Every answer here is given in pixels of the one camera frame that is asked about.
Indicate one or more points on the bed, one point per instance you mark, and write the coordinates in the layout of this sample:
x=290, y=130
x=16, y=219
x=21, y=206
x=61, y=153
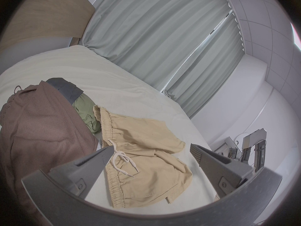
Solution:
x=70, y=65

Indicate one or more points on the green and black garment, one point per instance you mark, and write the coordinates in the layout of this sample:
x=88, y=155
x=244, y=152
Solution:
x=84, y=107

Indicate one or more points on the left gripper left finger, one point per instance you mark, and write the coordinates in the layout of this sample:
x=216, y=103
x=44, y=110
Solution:
x=77, y=173

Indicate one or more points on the brown shorts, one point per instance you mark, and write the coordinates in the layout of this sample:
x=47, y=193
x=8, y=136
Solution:
x=42, y=131

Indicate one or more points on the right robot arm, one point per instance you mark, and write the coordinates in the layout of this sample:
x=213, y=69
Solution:
x=256, y=136

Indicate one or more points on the tan shorts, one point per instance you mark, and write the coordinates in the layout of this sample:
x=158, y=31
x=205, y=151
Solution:
x=145, y=138

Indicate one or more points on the pale green curtain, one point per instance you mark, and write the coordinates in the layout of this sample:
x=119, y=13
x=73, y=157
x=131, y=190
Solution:
x=145, y=27
x=211, y=74

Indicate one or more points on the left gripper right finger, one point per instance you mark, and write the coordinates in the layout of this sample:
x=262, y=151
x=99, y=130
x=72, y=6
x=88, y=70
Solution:
x=221, y=173

